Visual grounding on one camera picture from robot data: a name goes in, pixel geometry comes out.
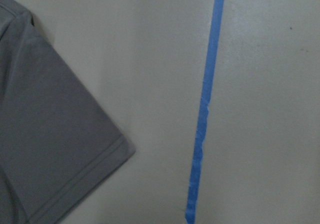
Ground dark brown t-shirt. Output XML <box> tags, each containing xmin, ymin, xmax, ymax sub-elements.
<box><xmin>0</xmin><ymin>0</ymin><xmax>135</xmax><ymax>223</ymax></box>

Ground blue tape grid lines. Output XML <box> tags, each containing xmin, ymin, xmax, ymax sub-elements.
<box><xmin>184</xmin><ymin>0</ymin><xmax>225</xmax><ymax>223</ymax></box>

